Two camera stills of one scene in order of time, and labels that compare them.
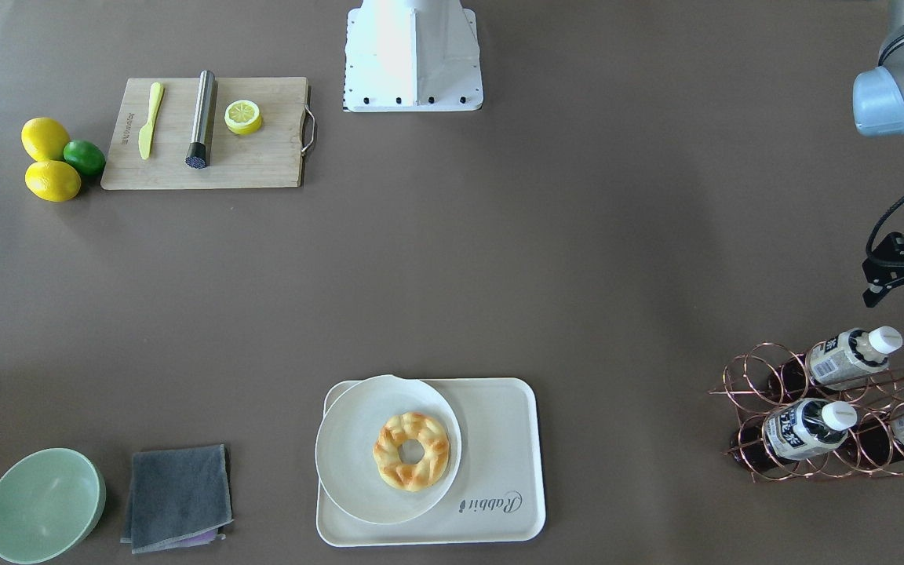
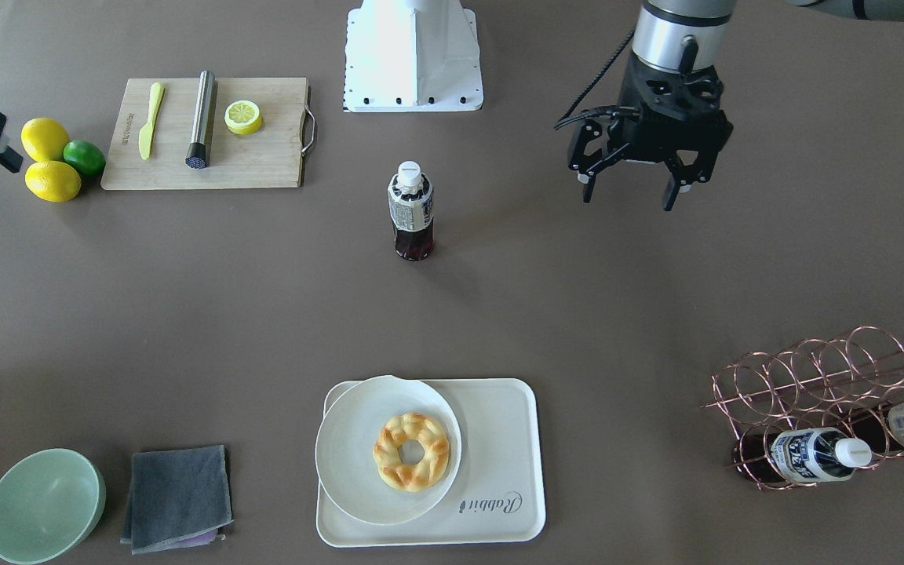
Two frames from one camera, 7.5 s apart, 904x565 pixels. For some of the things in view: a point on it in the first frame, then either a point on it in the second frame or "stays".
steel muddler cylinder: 198,152 stays
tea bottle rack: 851,354 → 410,195
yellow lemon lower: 52,180 stays
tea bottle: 795,429 → 800,455
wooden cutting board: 270,158 stays
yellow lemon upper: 45,139 stays
